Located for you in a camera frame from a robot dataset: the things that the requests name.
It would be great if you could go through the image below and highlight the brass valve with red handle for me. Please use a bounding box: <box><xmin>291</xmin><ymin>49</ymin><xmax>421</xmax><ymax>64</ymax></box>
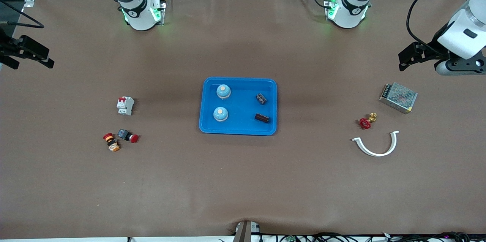
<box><xmin>359</xmin><ymin>112</ymin><xmax>378</xmax><ymax>130</ymax></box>

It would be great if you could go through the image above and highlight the blue plastic tray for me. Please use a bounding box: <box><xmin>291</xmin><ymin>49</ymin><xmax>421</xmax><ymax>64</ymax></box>
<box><xmin>199</xmin><ymin>77</ymin><xmax>278</xmax><ymax>136</ymax></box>

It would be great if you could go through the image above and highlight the red and yellow emergency button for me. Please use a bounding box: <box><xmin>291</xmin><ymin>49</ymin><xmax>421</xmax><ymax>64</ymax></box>
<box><xmin>103</xmin><ymin>133</ymin><xmax>121</xmax><ymax>152</ymax></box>

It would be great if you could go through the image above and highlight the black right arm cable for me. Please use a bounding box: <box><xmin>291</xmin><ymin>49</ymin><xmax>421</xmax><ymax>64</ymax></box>
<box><xmin>0</xmin><ymin>0</ymin><xmax>45</xmax><ymax>29</ymax></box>

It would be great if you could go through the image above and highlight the grey metal post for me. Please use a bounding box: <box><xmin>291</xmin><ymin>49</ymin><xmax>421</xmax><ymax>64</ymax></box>
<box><xmin>232</xmin><ymin>220</ymin><xmax>261</xmax><ymax>242</ymax></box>

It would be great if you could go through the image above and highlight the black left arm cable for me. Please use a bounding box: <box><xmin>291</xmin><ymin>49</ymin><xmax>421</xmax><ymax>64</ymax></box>
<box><xmin>406</xmin><ymin>0</ymin><xmax>473</xmax><ymax>45</ymax></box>

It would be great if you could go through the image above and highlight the blue desk bell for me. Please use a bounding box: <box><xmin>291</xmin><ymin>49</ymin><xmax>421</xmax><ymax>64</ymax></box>
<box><xmin>216</xmin><ymin>84</ymin><xmax>232</xmax><ymax>100</ymax></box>
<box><xmin>213</xmin><ymin>106</ymin><xmax>229</xmax><ymax>122</ymax></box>

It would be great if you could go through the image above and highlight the black push button red cap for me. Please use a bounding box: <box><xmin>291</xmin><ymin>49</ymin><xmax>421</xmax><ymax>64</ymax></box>
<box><xmin>117</xmin><ymin>129</ymin><xmax>139</xmax><ymax>144</ymax></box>

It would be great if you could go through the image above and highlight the brown table cover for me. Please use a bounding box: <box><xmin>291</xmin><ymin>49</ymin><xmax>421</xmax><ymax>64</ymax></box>
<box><xmin>0</xmin><ymin>0</ymin><xmax>486</xmax><ymax>239</ymax></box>

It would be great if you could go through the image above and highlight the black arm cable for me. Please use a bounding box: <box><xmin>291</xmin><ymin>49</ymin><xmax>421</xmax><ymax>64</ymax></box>
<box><xmin>406</xmin><ymin>0</ymin><xmax>473</xmax><ymax>45</ymax></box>
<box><xmin>0</xmin><ymin>0</ymin><xmax>45</xmax><ymax>29</ymax></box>

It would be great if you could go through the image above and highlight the white half-round pipe clamp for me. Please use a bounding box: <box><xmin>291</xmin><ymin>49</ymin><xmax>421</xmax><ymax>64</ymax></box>
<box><xmin>351</xmin><ymin>130</ymin><xmax>400</xmax><ymax>157</ymax></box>

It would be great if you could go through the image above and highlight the metal mesh power supply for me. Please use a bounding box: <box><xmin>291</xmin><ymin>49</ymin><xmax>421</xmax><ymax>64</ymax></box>
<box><xmin>379</xmin><ymin>82</ymin><xmax>418</xmax><ymax>114</ymax></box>

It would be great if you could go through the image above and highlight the white circuit breaker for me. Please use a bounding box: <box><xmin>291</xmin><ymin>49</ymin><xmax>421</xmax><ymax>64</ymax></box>
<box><xmin>116</xmin><ymin>96</ymin><xmax>135</xmax><ymax>116</ymax></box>

